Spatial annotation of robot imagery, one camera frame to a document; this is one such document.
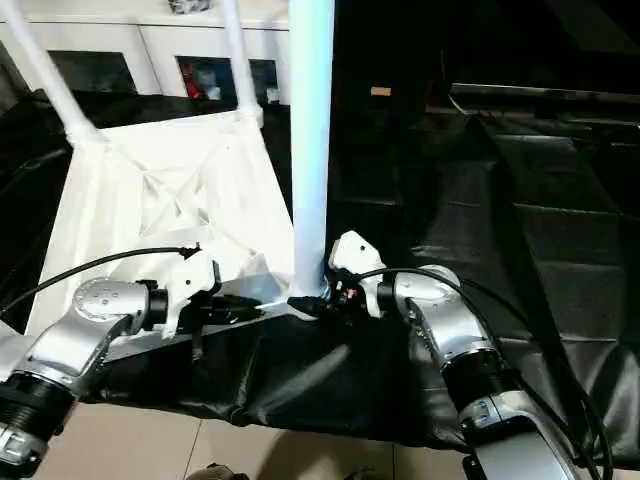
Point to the white plastic table top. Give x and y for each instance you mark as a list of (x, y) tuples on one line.
[(170, 190)]

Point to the white plastic table leg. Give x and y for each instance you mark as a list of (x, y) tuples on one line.
[(45, 70), (242, 60), (312, 140)]

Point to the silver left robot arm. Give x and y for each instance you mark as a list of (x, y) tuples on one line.
[(80, 330)]

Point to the dark robot left foot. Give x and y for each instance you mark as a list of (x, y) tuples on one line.
[(218, 472)]

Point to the black work mat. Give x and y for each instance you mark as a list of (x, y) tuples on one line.
[(520, 250)]

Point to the small tan box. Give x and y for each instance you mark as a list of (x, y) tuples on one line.
[(380, 91)]

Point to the white glass-door cabinet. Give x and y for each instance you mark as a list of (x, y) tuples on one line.
[(130, 45)]

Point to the black side table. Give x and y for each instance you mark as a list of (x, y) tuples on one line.
[(550, 92)]

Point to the small grey bundle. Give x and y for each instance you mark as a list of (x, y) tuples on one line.
[(192, 5)]

